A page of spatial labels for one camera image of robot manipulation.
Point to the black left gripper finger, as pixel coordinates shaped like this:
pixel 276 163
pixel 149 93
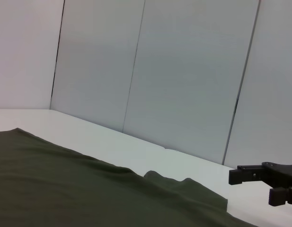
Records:
pixel 280 196
pixel 250 175

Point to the dark green t-shirt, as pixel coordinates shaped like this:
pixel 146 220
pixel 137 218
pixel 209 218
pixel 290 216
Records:
pixel 65 189

